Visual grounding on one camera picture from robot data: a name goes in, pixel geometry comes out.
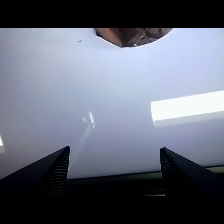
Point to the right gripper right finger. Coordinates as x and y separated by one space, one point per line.
190 178

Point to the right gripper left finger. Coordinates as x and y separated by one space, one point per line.
36 178

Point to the grey garment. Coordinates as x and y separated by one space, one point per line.
130 36

